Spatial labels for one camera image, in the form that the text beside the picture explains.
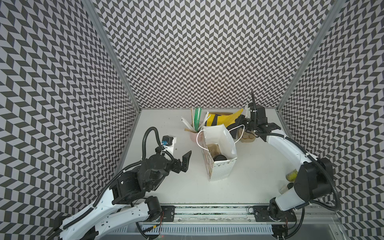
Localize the white patterned gift bag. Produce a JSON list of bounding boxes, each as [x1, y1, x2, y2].
[[196, 125, 244, 182]]

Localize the black takeout coffee cup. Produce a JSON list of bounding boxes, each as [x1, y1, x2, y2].
[[213, 155, 227, 162]]

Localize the yellow paper napkin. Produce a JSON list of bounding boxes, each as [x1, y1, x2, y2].
[[205, 109, 243, 129]]

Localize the brown pulp cup carrier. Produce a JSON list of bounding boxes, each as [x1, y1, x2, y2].
[[207, 144, 221, 158]]

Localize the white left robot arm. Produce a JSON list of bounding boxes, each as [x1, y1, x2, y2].
[[48, 127, 192, 240]]

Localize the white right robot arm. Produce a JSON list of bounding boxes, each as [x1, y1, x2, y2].
[[237, 94, 341, 215]]

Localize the stacked pulp cup carriers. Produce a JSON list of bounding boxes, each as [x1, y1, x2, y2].
[[238, 129, 256, 143]]

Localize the pink metal bucket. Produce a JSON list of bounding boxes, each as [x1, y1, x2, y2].
[[190, 132, 200, 143]]

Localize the brown cardboard napkin box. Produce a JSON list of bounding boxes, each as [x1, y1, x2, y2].
[[205, 112, 235, 127]]

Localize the wooden stir stick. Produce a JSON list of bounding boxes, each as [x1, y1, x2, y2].
[[191, 107, 195, 129]]

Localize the green wrapped straw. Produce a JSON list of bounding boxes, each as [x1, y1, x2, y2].
[[194, 107, 202, 132]]

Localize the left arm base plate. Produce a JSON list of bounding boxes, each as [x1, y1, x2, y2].
[[157, 205, 176, 223]]

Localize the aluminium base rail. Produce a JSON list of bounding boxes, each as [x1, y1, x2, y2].
[[102, 204, 348, 240]]

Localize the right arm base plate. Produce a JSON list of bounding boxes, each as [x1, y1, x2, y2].
[[250, 205, 297, 224]]

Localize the aluminium frame corner post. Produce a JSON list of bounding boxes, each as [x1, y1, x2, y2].
[[276, 0, 346, 113]]

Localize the aluminium left corner post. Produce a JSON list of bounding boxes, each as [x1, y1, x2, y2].
[[82, 0, 141, 112]]

